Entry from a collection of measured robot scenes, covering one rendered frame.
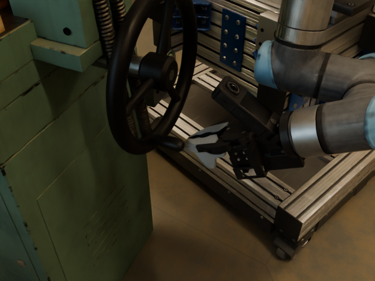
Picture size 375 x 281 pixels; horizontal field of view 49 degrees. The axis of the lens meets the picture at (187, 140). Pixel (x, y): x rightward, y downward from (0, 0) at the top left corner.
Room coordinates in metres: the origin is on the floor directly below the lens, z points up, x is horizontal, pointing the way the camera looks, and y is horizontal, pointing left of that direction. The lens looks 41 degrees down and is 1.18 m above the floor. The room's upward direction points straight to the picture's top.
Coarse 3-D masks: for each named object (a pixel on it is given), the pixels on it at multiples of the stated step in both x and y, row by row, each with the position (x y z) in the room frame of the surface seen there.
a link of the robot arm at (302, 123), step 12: (300, 108) 0.49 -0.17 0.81; (312, 108) 0.47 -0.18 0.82; (300, 120) 0.46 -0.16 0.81; (312, 120) 0.45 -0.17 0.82; (300, 132) 0.44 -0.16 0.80; (312, 132) 0.44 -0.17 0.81; (300, 144) 0.44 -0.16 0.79; (312, 144) 0.43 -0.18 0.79; (300, 156) 0.44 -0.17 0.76; (312, 156) 0.44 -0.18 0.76
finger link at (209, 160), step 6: (198, 138) 0.53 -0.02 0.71; (204, 138) 0.53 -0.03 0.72; (210, 138) 0.52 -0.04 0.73; (216, 138) 0.51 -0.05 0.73; (186, 144) 0.54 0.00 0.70; (192, 144) 0.52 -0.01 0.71; (192, 150) 0.52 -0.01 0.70; (198, 156) 0.52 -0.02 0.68; (204, 156) 0.51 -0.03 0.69; (210, 156) 0.51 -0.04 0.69; (216, 156) 0.50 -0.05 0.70; (222, 156) 0.50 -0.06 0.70; (204, 162) 0.51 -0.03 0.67; (210, 162) 0.51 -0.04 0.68; (216, 162) 0.51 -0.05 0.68
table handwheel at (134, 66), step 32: (160, 0) 0.58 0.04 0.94; (128, 32) 0.51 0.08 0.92; (160, 32) 0.61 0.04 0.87; (192, 32) 0.70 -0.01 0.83; (96, 64) 0.62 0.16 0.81; (128, 64) 0.49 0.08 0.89; (160, 64) 0.57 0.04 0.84; (192, 64) 0.69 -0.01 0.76; (128, 128) 0.47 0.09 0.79; (160, 128) 0.58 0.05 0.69
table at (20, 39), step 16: (16, 16) 0.61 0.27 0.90; (16, 32) 0.56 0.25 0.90; (32, 32) 0.59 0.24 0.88; (0, 48) 0.53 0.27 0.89; (16, 48) 0.56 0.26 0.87; (32, 48) 0.58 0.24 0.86; (48, 48) 0.57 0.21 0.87; (64, 48) 0.56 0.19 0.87; (80, 48) 0.56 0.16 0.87; (96, 48) 0.58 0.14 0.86; (0, 64) 0.52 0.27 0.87; (16, 64) 0.55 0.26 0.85; (64, 64) 0.55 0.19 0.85; (80, 64) 0.54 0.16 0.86; (0, 80) 0.51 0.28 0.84
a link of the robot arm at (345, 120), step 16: (352, 96) 0.46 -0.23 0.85; (368, 96) 0.45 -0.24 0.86; (320, 112) 0.45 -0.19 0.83; (336, 112) 0.44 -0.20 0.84; (352, 112) 0.43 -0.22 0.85; (368, 112) 0.42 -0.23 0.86; (320, 128) 0.43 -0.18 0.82; (336, 128) 0.42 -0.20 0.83; (352, 128) 0.41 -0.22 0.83; (368, 128) 0.41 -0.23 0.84; (336, 144) 0.42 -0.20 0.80; (352, 144) 0.41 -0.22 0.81; (368, 144) 0.40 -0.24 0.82
